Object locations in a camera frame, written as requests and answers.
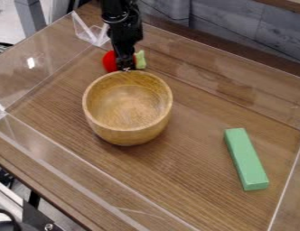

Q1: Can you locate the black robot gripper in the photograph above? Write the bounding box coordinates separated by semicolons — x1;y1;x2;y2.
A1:
100;0;143;71

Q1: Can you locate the red plush fruit green leaf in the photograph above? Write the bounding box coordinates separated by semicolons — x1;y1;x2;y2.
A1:
102;50;146;72

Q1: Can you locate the round wooden bowl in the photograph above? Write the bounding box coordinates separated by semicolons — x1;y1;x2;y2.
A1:
82;70;173;146

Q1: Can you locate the grey pillar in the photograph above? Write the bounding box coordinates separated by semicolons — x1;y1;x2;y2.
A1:
14;0;47;37

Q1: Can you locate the green rectangular block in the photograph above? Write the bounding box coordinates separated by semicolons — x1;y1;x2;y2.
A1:
223;128;269;191

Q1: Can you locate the black metal stand base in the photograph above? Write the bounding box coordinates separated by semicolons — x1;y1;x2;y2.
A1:
0;192;64;231

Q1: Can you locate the clear acrylic corner bracket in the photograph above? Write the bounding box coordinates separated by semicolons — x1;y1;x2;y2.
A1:
71;11;109;47

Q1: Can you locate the clear acrylic tray enclosure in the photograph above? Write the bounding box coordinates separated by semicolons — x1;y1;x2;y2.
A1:
0;18;300;231

